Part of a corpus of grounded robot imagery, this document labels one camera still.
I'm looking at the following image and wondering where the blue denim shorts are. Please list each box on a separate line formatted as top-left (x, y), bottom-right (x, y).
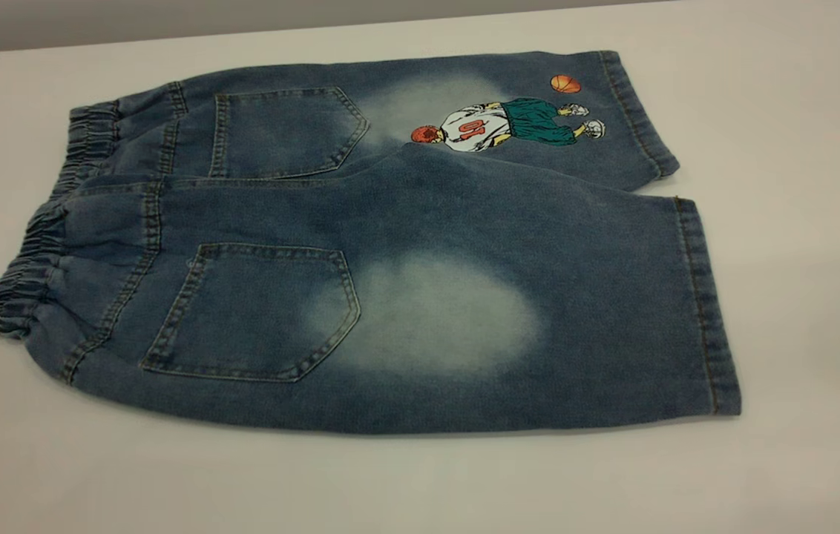
top-left (0, 49), bottom-right (744, 435)

